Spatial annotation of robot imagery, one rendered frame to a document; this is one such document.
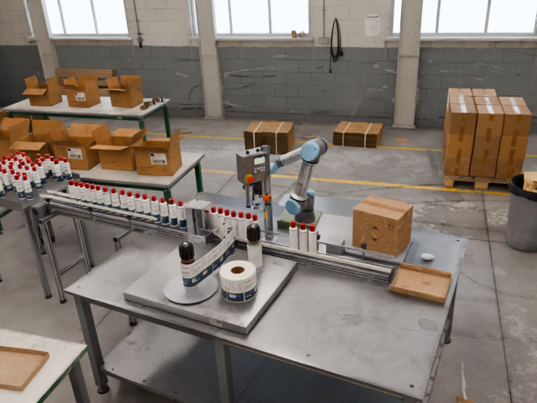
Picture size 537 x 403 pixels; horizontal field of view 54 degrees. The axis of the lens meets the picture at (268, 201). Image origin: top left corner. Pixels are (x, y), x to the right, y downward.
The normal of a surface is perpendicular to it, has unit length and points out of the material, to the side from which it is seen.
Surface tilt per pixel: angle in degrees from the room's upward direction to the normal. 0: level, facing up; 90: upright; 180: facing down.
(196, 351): 1
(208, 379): 0
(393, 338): 0
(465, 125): 90
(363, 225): 90
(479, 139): 89
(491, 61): 90
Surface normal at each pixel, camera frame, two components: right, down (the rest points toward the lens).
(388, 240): -0.59, 0.37
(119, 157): -0.26, 0.43
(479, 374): -0.04, -0.90
